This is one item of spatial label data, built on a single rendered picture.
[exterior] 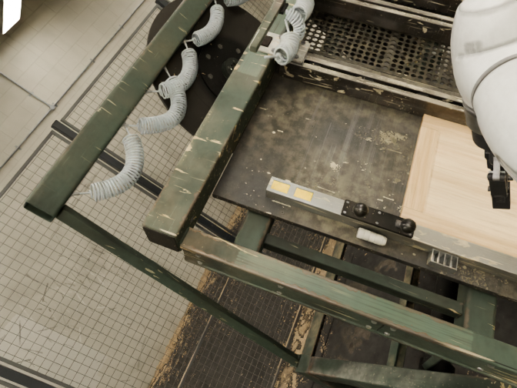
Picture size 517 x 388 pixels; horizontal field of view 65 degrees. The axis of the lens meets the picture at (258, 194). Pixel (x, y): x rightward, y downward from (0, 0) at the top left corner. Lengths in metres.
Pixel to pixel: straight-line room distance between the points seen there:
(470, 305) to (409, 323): 0.23
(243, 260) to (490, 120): 0.70
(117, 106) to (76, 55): 4.77
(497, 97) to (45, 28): 6.18
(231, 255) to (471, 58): 0.71
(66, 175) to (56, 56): 4.88
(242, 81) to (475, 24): 0.87
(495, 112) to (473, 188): 0.84
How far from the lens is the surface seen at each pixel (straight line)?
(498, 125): 0.53
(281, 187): 1.17
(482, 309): 1.27
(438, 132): 1.45
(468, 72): 0.61
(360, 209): 1.03
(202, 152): 1.16
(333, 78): 1.45
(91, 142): 1.52
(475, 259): 1.22
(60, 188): 1.46
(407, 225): 1.05
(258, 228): 1.18
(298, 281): 1.04
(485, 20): 0.60
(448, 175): 1.36
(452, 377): 1.63
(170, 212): 1.07
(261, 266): 1.05
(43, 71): 6.17
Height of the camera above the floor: 2.10
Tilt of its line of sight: 21 degrees down
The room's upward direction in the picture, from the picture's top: 54 degrees counter-clockwise
